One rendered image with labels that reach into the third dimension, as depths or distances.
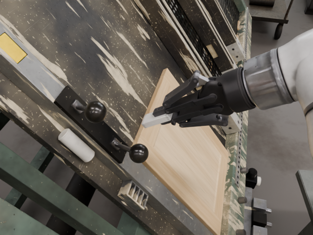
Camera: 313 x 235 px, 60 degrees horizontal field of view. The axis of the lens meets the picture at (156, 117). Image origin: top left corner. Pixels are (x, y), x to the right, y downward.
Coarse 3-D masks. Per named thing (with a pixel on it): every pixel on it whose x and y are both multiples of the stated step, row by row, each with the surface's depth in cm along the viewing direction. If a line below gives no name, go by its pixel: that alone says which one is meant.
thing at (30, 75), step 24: (0, 24) 48; (0, 48) 46; (24, 48) 50; (24, 72) 49; (48, 72) 53; (48, 96) 51; (72, 120) 54; (96, 144) 58; (120, 168) 63; (144, 168) 68; (168, 192) 73; (168, 216) 74; (192, 216) 79
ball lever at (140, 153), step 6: (114, 138) 60; (114, 144) 59; (120, 144) 58; (138, 144) 52; (126, 150) 55; (132, 150) 51; (138, 150) 50; (144, 150) 51; (132, 156) 51; (138, 156) 50; (144, 156) 51; (138, 162) 51
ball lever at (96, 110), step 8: (72, 104) 54; (80, 104) 54; (88, 104) 45; (96, 104) 45; (80, 112) 54; (88, 112) 45; (96, 112) 44; (104, 112) 45; (88, 120) 46; (96, 120) 45
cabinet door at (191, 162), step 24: (168, 72) 95; (144, 144) 74; (168, 144) 84; (192, 144) 96; (216, 144) 111; (168, 168) 80; (192, 168) 91; (216, 168) 106; (192, 192) 87; (216, 192) 100; (216, 216) 95
